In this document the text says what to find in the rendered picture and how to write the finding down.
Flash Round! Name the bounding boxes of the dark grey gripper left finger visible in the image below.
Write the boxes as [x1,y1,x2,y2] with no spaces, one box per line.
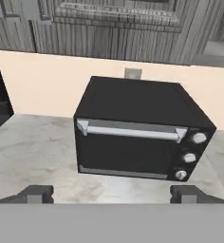
[0,185,55,205]

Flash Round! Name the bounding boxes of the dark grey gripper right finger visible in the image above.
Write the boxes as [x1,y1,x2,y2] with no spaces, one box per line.
[169,184,224,205]

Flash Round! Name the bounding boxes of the white toaster oven knob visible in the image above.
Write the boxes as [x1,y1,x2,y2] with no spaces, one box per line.
[175,170,188,181]
[192,132,208,144]
[183,152,197,164]

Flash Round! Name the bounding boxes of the black toaster oven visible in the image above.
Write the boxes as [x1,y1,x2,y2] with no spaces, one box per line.
[73,75,217,183]

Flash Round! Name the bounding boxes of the silver toaster oven handle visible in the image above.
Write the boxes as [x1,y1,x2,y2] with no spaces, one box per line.
[76,119,189,144]

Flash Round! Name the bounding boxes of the white wall outlet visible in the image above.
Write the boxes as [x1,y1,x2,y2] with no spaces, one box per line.
[123,66,142,81]

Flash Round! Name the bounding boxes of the grey wooden wall cabinets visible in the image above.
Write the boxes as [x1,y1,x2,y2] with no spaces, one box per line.
[0,0,224,66]

